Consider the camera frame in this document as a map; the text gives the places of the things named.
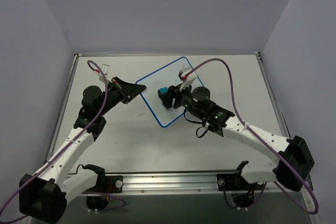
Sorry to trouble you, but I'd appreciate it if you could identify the purple cable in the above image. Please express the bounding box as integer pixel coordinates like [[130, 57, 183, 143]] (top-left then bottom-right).
[[0, 60, 127, 223], [183, 58, 320, 215]]

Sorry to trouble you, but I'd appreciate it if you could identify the aluminium table edge frame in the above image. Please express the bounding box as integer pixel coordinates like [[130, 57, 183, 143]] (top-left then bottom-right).
[[51, 53, 289, 150]]

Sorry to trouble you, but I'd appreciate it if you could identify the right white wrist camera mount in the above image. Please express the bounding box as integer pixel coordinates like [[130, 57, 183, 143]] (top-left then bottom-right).
[[178, 67, 197, 91]]

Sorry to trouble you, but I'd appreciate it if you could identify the blue bone-shaped eraser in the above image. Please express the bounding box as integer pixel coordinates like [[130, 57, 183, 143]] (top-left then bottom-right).
[[157, 87, 169, 94]]

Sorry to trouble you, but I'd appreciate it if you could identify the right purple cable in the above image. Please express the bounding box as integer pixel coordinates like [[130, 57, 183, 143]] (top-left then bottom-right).
[[183, 58, 320, 215]]

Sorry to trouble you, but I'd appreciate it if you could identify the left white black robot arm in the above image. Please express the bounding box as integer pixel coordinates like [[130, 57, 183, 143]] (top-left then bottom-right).
[[19, 77, 146, 223]]

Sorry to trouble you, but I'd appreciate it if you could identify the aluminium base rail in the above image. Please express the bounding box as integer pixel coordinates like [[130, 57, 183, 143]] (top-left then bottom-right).
[[78, 173, 313, 198]]

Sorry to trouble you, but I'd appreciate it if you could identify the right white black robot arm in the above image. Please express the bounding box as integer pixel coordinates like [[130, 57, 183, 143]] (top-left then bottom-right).
[[157, 86, 314, 191]]

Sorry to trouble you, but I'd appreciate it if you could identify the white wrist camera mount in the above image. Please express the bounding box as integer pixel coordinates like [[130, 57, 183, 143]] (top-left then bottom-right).
[[94, 64, 111, 83], [178, 67, 197, 91]]

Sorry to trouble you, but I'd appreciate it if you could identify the blue framed whiteboard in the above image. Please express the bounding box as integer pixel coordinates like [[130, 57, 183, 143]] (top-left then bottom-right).
[[136, 56, 192, 128]]

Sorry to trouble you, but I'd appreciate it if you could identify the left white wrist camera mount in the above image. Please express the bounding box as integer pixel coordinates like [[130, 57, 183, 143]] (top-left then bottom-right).
[[94, 64, 111, 83]]

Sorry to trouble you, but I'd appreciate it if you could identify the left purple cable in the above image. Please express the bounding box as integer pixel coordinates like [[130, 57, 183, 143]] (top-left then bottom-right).
[[0, 60, 127, 223]]

